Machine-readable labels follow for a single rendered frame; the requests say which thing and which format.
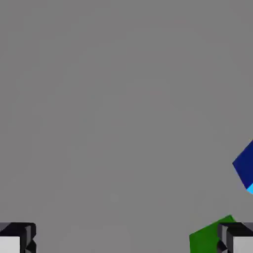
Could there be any small blue cube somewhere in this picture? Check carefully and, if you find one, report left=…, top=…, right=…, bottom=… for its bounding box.
left=232, top=139, right=253, bottom=195

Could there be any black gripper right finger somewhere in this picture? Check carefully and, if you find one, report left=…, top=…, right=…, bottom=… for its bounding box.
left=216, top=221, right=253, bottom=253

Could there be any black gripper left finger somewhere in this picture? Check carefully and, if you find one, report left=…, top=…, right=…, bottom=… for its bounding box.
left=0, top=222, right=38, bottom=253

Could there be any small green cube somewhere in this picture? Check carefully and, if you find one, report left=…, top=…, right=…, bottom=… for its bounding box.
left=189, top=214, right=237, bottom=253

